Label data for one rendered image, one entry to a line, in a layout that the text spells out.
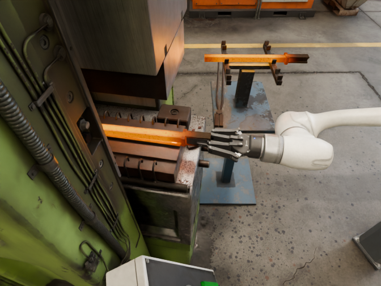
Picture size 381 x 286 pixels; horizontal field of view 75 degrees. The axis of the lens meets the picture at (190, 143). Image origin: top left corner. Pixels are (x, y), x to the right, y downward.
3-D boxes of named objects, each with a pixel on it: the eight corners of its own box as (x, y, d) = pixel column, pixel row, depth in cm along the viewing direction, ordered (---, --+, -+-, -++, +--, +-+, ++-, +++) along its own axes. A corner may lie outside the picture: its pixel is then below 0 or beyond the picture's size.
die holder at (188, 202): (202, 175, 137) (206, 116, 103) (190, 245, 112) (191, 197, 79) (106, 161, 143) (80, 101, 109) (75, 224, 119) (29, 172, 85)
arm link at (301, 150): (277, 173, 76) (272, 151, 88) (330, 181, 75) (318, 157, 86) (286, 143, 71) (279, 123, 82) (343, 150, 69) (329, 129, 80)
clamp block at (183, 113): (191, 118, 102) (191, 106, 97) (187, 133, 97) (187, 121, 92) (163, 114, 103) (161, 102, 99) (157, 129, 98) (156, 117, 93)
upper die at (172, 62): (184, 53, 67) (183, 17, 60) (167, 100, 55) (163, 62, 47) (42, 40, 72) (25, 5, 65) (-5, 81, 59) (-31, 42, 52)
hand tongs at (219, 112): (217, 60, 159) (217, 58, 158) (224, 60, 159) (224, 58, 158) (214, 126, 120) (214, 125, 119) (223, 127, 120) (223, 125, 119)
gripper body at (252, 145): (258, 164, 79) (229, 160, 80) (258, 144, 84) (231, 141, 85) (263, 150, 73) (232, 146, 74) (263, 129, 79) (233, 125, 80)
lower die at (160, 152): (186, 140, 94) (185, 124, 88) (174, 185, 82) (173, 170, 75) (82, 126, 99) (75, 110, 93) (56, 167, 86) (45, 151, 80)
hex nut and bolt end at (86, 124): (98, 138, 55) (88, 115, 50) (93, 147, 54) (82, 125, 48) (87, 137, 56) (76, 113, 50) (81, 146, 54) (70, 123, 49)
